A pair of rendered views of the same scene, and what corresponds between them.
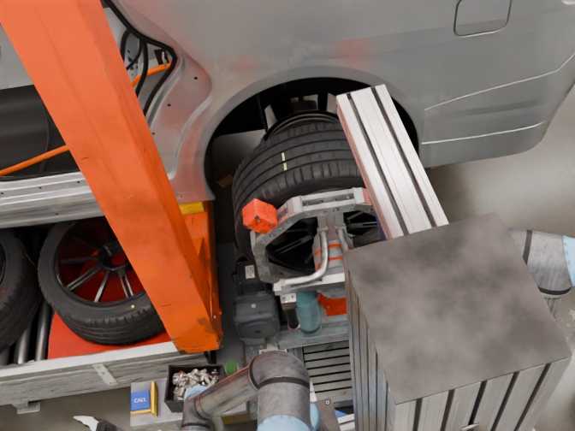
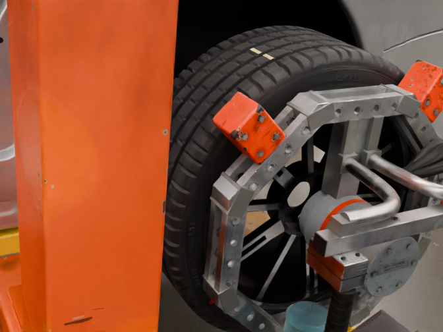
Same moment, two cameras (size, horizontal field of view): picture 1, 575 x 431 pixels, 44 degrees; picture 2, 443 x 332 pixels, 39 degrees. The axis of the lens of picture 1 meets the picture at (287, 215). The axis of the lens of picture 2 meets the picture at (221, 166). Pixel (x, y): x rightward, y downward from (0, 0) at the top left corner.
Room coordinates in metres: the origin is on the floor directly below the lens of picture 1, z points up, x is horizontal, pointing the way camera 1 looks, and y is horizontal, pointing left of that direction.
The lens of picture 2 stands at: (0.54, 0.66, 1.46)
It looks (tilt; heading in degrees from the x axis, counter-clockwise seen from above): 25 degrees down; 327
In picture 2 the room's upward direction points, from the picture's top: 6 degrees clockwise
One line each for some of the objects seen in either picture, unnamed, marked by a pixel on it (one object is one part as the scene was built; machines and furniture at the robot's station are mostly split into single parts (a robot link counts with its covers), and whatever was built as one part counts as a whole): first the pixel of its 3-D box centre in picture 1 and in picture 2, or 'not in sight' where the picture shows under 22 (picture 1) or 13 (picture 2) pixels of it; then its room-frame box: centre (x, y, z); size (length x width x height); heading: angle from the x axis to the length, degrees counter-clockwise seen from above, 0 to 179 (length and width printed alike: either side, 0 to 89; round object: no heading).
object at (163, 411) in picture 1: (188, 398); not in sight; (1.04, 0.48, 0.44); 0.43 x 0.17 x 0.03; 88
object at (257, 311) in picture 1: (256, 294); not in sight; (1.53, 0.19, 0.26); 0.42 x 0.18 x 0.35; 178
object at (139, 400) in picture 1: (140, 401); not in sight; (1.05, 0.65, 0.47); 0.07 x 0.07 x 0.02; 88
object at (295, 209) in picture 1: (332, 245); (333, 221); (1.33, -0.13, 0.85); 0.54 x 0.07 x 0.54; 88
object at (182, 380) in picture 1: (196, 388); not in sight; (1.04, 0.43, 0.51); 0.20 x 0.14 x 0.13; 80
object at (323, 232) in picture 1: (304, 251); (349, 172); (1.21, -0.03, 1.03); 0.19 x 0.18 x 0.11; 178
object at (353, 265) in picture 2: (287, 293); (336, 260); (1.13, 0.04, 0.93); 0.09 x 0.05 x 0.05; 178
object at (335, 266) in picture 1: (334, 262); (356, 238); (1.26, -0.13, 0.85); 0.21 x 0.14 x 0.14; 178
